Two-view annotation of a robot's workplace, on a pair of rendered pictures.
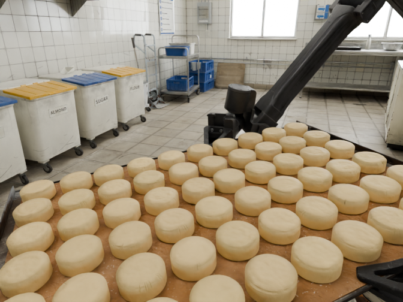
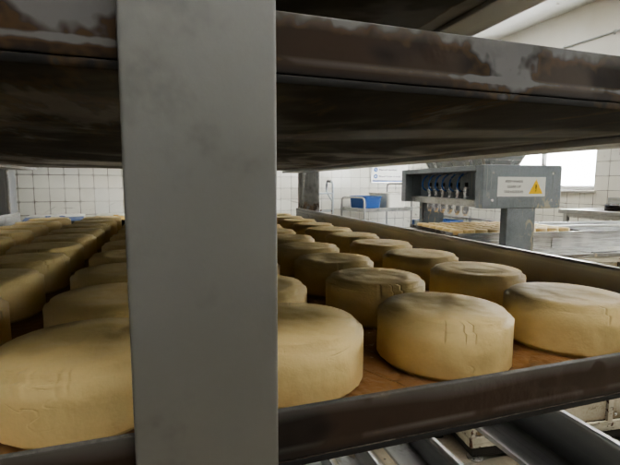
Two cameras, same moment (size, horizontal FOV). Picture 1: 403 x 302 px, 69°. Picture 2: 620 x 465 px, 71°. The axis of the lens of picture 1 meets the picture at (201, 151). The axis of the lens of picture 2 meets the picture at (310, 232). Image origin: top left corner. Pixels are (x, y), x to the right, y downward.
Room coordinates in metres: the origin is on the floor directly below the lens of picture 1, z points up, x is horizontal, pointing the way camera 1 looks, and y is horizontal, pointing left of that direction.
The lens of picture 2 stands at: (1.09, -3.37, 1.11)
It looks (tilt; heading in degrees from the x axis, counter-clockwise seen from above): 6 degrees down; 49
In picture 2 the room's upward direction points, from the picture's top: straight up
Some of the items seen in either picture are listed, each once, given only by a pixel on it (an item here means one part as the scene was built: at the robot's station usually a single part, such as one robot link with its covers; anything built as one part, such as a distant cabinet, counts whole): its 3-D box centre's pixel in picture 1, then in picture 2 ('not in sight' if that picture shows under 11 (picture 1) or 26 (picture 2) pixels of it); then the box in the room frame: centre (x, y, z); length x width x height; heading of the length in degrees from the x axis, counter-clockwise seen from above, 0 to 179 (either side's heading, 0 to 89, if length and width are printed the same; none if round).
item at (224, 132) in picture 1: (214, 145); not in sight; (0.60, -0.03, 0.98); 0.09 x 0.07 x 0.07; 158
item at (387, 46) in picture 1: (391, 46); not in sight; (5.46, -3.34, 0.94); 0.33 x 0.33 x 0.12
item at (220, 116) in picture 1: (224, 131); not in sight; (0.67, -0.06, 0.99); 0.07 x 0.07 x 0.10; 68
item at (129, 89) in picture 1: (117, 96); not in sight; (3.91, 1.13, 0.38); 0.64 x 0.54 x 0.77; 68
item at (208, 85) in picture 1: (201, 84); not in sight; (6.48, 0.01, 0.10); 0.60 x 0.40 x 0.20; 158
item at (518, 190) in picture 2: not in sight; (467, 206); (2.92, -2.38, 1.01); 0.72 x 0.33 x 0.34; 60
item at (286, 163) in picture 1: (288, 163); not in sight; (0.46, -0.15, 1.00); 0.05 x 0.05 x 0.02
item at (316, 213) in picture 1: (316, 212); not in sight; (0.32, -0.15, 1.00); 0.05 x 0.05 x 0.02
